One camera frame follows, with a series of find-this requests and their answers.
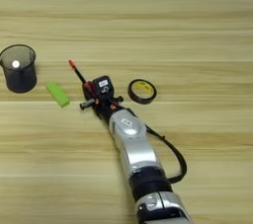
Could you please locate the black tape roll yellow core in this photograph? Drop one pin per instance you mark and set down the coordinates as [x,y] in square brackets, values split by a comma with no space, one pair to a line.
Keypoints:
[142,91]

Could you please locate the red and black marker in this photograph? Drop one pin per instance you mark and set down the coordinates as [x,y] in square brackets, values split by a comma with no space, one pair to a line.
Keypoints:
[79,74]

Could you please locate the black mesh pen cup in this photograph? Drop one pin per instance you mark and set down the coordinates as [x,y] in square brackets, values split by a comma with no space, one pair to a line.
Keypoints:
[19,73]

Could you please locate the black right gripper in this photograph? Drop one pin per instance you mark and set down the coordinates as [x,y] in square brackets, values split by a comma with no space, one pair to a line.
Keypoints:
[105,104]

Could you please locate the green rectangular eraser block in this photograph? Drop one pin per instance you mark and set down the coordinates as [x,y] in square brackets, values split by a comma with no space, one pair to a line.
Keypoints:
[58,94]

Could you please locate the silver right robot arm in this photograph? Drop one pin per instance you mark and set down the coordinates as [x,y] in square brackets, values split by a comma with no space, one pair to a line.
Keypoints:
[138,149]

